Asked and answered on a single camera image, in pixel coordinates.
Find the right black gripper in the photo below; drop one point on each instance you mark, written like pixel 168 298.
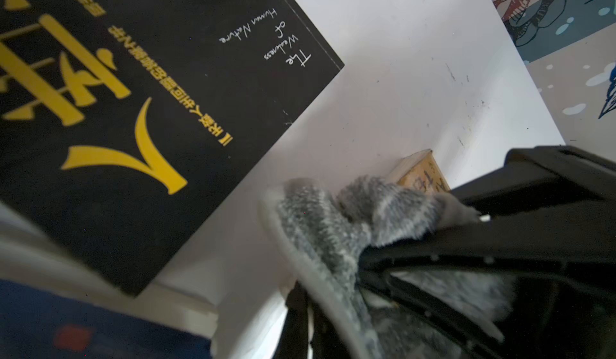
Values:
pixel 551 226

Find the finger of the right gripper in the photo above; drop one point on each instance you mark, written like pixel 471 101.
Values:
pixel 484 299

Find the grey striped cleaning cloth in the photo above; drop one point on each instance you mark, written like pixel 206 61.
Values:
pixel 321 236

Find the black Chinese paperback book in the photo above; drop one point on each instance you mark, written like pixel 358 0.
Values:
pixel 126 123

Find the yellow treehouse paperback book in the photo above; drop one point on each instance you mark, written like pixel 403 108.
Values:
pixel 419 172

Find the upper navy thread-bound book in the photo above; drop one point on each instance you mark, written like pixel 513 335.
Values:
pixel 53 306

